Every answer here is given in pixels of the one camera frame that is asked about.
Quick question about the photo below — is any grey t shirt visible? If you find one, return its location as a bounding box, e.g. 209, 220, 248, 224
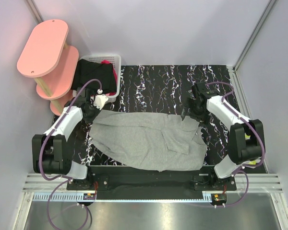
89, 110, 207, 172

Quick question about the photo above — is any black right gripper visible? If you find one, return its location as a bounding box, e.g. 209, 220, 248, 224
180, 98, 211, 127

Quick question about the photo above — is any pink three tier shelf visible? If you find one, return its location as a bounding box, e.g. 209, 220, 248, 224
17, 19, 79, 115

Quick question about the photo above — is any black t shirt in basket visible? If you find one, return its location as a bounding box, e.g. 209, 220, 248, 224
71, 59, 107, 94

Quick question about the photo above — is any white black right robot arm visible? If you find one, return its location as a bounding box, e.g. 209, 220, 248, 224
180, 82, 265, 190

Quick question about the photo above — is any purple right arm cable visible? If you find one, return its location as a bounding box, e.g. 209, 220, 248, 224
191, 81, 266, 208

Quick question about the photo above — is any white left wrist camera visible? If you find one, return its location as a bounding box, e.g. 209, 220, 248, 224
93, 94, 108, 110

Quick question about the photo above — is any white perforated plastic basket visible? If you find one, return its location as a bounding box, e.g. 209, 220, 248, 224
81, 54, 121, 103

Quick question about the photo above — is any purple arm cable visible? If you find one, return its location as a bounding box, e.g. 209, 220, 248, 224
191, 81, 266, 208
38, 79, 103, 229

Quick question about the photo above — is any aluminium frame rail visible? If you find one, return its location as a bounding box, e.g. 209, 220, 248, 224
13, 168, 288, 230

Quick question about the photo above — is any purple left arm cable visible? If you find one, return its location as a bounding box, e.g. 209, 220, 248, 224
38, 79, 103, 229

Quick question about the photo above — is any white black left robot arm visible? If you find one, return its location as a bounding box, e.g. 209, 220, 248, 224
32, 88, 99, 190

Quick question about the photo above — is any green picture book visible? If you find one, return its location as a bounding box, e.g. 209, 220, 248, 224
245, 134, 258, 168

